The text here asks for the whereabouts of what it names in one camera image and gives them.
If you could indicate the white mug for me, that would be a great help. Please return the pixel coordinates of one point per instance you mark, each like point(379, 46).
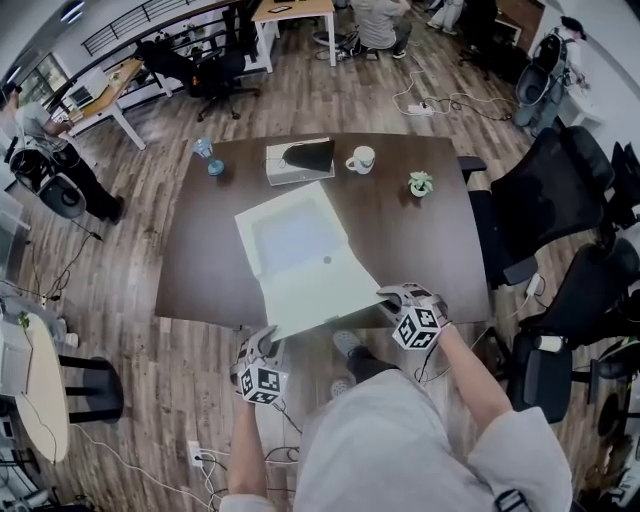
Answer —
point(362, 159)

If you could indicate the person's grey clog shoe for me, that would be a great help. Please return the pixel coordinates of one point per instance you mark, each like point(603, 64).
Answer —
point(342, 387)
point(346, 342)

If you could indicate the white box-shaped appliance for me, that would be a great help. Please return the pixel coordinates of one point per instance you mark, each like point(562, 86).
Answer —
point(12, 357)

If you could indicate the person's black trousers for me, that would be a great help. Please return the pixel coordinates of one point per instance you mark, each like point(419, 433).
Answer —
point(367, 362)

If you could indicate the long wooden desk white legs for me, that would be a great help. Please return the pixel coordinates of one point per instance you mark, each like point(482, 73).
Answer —
point(107, 87)

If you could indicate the round beige table black base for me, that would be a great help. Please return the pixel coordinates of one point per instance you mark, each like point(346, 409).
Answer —
point(45, 400)

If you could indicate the white countertop oven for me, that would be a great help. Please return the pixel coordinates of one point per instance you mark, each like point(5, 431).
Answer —
point(87, 87)

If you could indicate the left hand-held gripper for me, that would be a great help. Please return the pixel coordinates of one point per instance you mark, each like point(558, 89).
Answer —
point(262, 382)

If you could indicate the black metal railing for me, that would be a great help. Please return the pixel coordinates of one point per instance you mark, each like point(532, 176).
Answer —
point(125, 25)

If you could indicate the small green vine plant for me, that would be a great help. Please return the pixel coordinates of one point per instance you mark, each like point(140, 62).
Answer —
point(23, 320)

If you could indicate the white power strip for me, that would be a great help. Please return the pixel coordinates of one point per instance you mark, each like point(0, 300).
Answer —
point(420, 109)

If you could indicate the person's light grey shirt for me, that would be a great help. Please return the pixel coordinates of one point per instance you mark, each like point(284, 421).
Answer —
point(390, 450)

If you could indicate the pale green panel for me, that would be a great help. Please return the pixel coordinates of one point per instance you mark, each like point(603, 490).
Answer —
point(320, 295)

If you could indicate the black mesh office chair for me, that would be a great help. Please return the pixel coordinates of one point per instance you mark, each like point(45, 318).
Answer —
point(210, 70)
point(550, 200)
point(600, 290)
point(485, 35)

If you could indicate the person's left forearm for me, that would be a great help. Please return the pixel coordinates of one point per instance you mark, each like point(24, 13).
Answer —
point(245, 450)

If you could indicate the dark brown wooden table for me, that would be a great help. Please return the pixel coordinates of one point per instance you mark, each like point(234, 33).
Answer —
point(220, 250)

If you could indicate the white rectangular box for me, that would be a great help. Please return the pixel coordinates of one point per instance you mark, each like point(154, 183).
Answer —
point(280, 173)

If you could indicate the small potted plant white pot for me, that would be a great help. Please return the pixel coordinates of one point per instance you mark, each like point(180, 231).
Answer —
point(421, 185)

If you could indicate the white floor socket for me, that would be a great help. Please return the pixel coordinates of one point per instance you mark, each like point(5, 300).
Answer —
point(195, 452)

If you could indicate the white paper cup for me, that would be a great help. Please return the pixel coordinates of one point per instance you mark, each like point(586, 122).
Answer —
point(550, 343)

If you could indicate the person's right forearm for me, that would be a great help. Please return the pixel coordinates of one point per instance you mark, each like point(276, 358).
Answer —
point(470, 380)

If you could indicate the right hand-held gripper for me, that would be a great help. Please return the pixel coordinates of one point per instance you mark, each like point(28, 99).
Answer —
point(415, 327)

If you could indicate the light wooden desk white legs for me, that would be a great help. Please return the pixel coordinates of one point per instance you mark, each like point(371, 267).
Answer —
point(295, 9)

